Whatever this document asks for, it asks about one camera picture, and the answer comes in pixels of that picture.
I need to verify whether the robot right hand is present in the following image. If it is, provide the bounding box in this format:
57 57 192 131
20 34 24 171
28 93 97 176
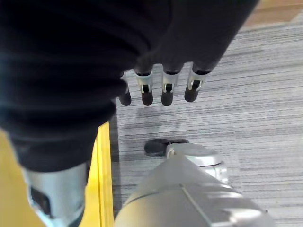
0 0 260 227

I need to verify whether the dark robot foot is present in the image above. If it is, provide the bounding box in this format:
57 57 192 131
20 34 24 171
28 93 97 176
143 139 190 157

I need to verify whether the silver robot leg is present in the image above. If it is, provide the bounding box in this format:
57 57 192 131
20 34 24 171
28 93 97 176
114 143 276 227

